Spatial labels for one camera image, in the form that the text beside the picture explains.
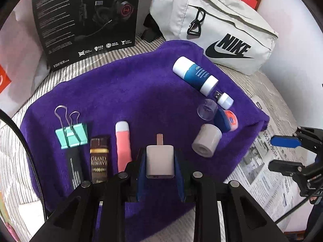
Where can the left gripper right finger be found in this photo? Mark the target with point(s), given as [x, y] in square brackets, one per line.
[183, 171]

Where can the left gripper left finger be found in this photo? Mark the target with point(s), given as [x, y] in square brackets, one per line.
[140, 173]

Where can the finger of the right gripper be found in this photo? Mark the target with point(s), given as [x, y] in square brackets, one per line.
[286, 168]
[285, 141]

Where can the white USB charger plug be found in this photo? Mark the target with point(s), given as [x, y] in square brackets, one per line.
[160, 162]

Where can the white tape roll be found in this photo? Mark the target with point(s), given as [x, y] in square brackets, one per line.
[207, 140]

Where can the black gold Grand Reserve box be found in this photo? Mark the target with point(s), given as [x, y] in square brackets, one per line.
[99, 158]

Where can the pink tube white cap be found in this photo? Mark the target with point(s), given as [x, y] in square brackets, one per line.
[122, 134]

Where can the blue pink Vaseline jar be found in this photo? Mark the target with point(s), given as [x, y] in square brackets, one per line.
[226, 121]

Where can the clear plastic cap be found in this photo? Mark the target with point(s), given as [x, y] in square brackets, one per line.
[207, 109]

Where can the black slim box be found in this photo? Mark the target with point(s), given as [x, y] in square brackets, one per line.
[74, 167]

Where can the green binder clip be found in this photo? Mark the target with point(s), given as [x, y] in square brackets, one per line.
[75, 133]

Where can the blue white balm stick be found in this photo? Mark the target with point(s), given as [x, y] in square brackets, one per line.
[196, 76]

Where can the newspaper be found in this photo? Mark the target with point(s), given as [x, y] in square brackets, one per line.
[277, 194]

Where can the purple towel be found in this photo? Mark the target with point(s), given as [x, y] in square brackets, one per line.
[144, 91]

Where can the white Nike waist bag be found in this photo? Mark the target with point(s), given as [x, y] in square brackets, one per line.
[230, 32]

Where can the striped bed quilt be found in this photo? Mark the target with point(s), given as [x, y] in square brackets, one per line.
[23, 207]

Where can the black headset box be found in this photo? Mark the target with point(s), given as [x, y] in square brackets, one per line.
[73, 30]

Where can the white Miniso plastic bag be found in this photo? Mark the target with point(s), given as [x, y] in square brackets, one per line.
[23, 62]

